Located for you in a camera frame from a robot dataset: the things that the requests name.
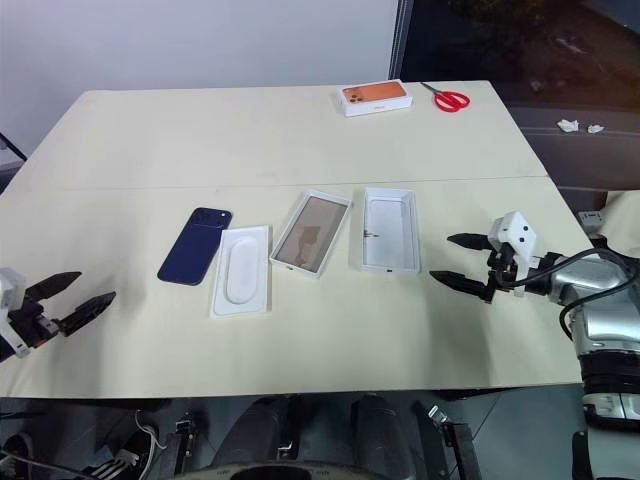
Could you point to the beige rounded cover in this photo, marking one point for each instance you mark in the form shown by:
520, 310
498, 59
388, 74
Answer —
625, 215

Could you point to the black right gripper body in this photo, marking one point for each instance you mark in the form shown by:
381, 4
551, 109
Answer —
502, 267

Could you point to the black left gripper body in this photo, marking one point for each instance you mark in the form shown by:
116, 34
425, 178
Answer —
32, 325

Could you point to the grey partition post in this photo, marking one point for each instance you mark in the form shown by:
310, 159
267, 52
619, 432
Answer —
402, 40

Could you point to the dark blue smartphone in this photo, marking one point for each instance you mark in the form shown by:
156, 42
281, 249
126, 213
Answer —
192, 247

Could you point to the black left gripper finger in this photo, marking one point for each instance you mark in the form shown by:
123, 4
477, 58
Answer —
54, 286
85, 312

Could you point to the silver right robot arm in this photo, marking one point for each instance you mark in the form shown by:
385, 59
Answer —
600, 290

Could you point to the white box with orange print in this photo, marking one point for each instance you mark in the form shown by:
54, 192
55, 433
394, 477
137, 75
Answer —
372, 97

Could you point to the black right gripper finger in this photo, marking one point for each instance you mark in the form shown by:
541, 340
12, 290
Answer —
460, 282
470, 241

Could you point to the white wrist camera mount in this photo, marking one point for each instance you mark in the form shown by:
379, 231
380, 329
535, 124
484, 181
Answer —
517, 232
7, 290

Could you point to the black metal bracket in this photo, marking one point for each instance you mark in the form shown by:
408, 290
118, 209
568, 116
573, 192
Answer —
182, 445

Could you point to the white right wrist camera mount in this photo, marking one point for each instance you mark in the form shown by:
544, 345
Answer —
517, 232

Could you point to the black metal frame with clamp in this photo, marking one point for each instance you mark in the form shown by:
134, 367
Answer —
460, 445

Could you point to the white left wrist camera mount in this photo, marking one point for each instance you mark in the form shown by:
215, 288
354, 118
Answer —
7, 290

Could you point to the black chair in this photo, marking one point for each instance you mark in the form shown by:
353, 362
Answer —
7, 172

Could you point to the white tray insert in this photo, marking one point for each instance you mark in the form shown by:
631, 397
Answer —
242, 272

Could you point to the crumpled white paper scrap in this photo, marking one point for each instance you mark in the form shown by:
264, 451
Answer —
595, 128
568, 125

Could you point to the dark rounded shape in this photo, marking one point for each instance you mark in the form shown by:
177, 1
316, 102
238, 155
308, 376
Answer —
380, 430
260, 430

